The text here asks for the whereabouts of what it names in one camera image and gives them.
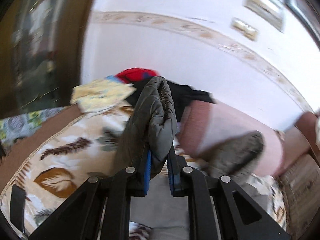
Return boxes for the grey quilted hooded jacket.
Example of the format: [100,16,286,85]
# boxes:
[113,76,270,240]

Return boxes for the leaf patterned bed blanket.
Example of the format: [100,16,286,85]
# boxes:
[0,102,288,240]

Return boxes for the pink folded quilt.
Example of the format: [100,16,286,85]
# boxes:
[177,100,284,176]

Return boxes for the pink pillow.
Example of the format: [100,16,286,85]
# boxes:
[275,112,319,176]

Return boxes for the yellow patterned cloth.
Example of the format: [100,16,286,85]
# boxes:
[70,75,136,113]

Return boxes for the black garment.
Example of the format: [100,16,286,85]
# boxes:
[125,77,215,122]

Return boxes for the red and blue garment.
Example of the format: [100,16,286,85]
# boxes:
[116,68,159,83]

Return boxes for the brown door with glass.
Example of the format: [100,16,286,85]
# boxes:
[1,0,93,118]

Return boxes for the small wall plaque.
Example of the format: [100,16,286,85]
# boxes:
[231,18,259,41]

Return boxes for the framed wall picture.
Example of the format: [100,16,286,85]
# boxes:
[243,0,284,32]

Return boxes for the dark window frame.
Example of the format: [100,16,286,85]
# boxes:
[284,0,319,48]

